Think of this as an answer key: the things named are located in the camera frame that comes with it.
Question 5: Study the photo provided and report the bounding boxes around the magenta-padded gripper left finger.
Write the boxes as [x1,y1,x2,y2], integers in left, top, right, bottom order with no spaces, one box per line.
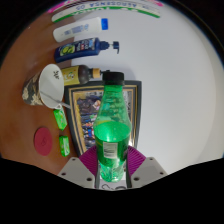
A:
[57,144,101,189]

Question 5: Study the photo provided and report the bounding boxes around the white and green long box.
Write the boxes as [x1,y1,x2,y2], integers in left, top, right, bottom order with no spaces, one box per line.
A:
[50,1,161,24]

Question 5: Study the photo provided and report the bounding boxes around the pink long box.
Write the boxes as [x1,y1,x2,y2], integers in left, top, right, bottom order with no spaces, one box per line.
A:
[46,0,165,14]

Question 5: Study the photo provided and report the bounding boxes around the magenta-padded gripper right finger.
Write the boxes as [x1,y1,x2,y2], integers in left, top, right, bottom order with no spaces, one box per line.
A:
[125,145,169,189]

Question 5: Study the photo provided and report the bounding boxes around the small green packet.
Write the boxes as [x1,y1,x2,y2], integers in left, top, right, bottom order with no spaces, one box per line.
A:
[53,108,68,131]
[58,134,71,158]

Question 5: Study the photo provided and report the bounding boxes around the white bottle with blue cap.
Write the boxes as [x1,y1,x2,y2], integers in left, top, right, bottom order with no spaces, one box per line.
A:
[52,17,110,43]

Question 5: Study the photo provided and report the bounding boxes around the green plastic drink bottle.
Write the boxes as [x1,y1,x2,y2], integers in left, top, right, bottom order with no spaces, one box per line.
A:
[92,71,132,183]

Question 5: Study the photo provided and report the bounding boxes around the flat round red coaster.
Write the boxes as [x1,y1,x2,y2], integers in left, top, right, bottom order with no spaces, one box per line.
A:
[33,126,54,157]

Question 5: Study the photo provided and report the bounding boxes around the brown pump bottle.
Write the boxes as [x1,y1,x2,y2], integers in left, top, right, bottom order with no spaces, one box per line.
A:
[60,64,111,87]

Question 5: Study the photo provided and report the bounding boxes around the dark blue pump bottle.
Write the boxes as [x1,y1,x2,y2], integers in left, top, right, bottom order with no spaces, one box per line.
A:
[54,37,121,64]

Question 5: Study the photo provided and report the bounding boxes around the framed group picture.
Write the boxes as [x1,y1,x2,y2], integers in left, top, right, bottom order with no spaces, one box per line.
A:
[64,80,143,158]

